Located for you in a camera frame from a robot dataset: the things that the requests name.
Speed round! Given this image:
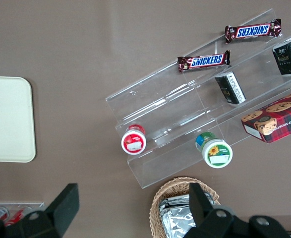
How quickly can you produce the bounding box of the small dark green box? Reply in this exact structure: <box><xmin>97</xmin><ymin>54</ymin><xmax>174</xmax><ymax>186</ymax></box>
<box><xmin>215</xmin><ymin>71</ymin><xmax>247</xmax><ymax>107</ymax></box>
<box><xmin>272</xmin><ymin>37</ymin><xmax>291</xmax><ymax>76</ymax></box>

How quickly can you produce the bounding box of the red tartan cookie box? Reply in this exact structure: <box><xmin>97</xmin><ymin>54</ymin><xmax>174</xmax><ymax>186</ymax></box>
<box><xmin>241</xmin><ymin>88</ymin><xmax>291</xmax><ymax>144</ymax></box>

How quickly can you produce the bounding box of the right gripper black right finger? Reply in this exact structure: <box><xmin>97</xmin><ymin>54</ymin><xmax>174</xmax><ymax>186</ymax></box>
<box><xmin>188</xmin><ymin>182</ymin><xmax>291</xmax><ymax>238</ymax></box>

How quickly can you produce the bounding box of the light oval wicker basket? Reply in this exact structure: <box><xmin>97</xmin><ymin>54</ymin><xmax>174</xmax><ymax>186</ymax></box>
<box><xmin>149</xmin><ymin>176</ymin><xmax>222</xmax><ymax>238</ymax></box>

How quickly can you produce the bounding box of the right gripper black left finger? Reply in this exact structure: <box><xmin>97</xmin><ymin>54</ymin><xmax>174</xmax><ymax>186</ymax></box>
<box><xmin>0</xmin><ymin>182</ymin><xmax>80</xmax><ymax>238</ymax></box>

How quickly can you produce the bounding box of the red lid jar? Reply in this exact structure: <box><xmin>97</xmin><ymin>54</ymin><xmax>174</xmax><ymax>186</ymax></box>
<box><xmin>121</xmin><ymin>124</ymin><xmax>147</xmax><ymax>155</ymax></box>

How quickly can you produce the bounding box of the silver foil pouch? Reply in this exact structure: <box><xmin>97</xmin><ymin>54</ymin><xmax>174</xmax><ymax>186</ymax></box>
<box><xmin>160</xmin><ymin>207</ymin><xmax>200</xmax><ymax>238</ymax></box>
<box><xmin>159</xmin><ymin>194</ymin><xmax>223</xmax><ymax>216</ymax></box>

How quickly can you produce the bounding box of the clear acrylic stepped stand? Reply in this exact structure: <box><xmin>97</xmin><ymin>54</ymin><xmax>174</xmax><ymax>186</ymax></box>
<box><xmin>105</xmin><ymin>8</ymin><xmax>291</xmax><ymax>190</ymax></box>

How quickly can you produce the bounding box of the green lid jar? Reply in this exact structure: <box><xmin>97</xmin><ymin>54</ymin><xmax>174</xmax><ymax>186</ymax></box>
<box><xmin>195</xmin><ymin>131</ymin><xmax>233</xmax><ymax>169</ymax></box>

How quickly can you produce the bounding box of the clear acrylic bottle rack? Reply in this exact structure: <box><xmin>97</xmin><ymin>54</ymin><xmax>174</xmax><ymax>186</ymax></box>
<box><xmin>0</xmin><ymin>202</ymin><xmax>45</xmax><ymax>225</ymax></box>

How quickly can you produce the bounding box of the beige plastic tray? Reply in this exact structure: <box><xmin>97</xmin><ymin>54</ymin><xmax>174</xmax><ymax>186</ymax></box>
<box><xmin>0</xmin><ymin>76</ymin><xmax>37</xmax><ymax>163</ymax></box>

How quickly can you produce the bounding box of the brown snickers bar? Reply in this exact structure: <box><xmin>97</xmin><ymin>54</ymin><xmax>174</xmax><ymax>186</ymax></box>
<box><xmin>177</xmin><ymin>50</ymin><xmax>231</xmax><ymax>73</ymax></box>
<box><xmin>225</xmin><ymin>18</ymin><xmax>283</xmax><ymax>45</ymax></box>

